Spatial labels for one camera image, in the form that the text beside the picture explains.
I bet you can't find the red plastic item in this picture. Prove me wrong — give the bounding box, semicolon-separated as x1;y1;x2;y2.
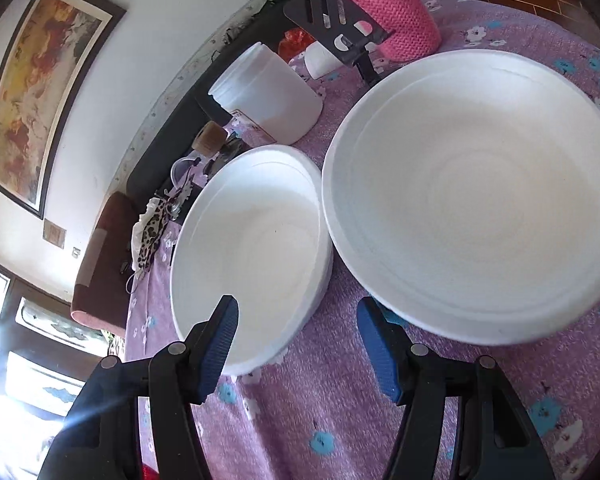
278;29;313;58

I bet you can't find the black phone stand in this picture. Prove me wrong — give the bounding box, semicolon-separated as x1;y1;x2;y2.
282;0;396;86

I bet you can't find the white plastic jar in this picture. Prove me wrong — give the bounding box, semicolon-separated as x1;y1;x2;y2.
207;41;324;145

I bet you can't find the large white foam bowl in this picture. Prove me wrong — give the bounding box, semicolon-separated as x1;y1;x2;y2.
321;49;600;347

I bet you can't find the small wall notice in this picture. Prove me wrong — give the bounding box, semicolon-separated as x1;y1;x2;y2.
42;219;67;249

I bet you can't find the pink bottle knitted sleeve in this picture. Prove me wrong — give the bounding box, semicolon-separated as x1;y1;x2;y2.
312;0;442;63

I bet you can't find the clear plastic container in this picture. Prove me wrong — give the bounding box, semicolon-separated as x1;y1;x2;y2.
171;156;203;187

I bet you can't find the leopard print cloth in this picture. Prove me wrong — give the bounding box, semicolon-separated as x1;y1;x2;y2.
132;200;178;273

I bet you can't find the small white cup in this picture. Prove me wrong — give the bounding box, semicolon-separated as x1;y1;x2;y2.
303;40;343;81

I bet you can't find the jar with wooden lid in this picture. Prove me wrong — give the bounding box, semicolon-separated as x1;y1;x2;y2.
195;120;228;156

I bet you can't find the dark sofa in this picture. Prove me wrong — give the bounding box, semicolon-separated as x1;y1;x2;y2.
125;0;316;206

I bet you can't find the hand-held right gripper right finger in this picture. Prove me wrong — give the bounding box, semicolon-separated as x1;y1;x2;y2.
356;296;556;480

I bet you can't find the glass panel door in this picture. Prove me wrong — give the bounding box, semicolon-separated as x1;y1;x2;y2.
0;255;112;480

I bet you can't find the small white foam bowl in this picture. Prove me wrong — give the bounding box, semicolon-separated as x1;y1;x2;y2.
170;144;335;377

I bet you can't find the brown upholstered chair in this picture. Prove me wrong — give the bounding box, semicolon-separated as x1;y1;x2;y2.
71;191;148;339

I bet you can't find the purple floral tablecloth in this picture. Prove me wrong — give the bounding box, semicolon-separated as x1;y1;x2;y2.
125;0;600;480

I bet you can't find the framed wall painting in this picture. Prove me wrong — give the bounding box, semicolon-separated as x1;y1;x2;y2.
0;0;128;220

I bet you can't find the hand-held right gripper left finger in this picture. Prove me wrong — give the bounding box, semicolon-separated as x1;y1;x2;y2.
37;294;240;480

